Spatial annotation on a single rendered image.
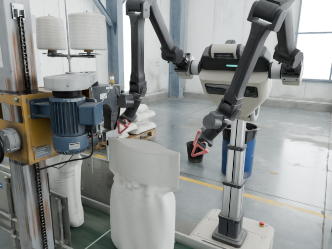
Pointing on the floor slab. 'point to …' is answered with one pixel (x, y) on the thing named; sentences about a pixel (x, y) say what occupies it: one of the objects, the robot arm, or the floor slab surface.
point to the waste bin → (252, 135)
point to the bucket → (194, 153)
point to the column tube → (12, 70)
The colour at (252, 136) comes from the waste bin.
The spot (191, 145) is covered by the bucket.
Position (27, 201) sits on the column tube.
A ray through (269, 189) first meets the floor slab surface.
